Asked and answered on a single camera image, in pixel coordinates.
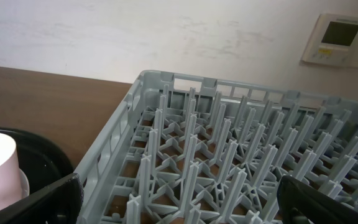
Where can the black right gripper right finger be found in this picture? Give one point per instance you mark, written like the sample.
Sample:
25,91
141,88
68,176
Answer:
300,203

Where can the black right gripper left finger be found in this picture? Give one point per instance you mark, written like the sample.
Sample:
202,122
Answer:
59,202

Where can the white round plate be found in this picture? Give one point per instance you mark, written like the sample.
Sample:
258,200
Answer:
24,184

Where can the grey plastic dishwasher rack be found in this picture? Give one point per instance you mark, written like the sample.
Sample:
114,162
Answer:
187,149

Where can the round black tray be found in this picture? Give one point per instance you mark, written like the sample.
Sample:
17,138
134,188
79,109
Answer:
41,160

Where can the white wall control panel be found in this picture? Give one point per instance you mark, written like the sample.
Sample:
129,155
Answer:
333,41

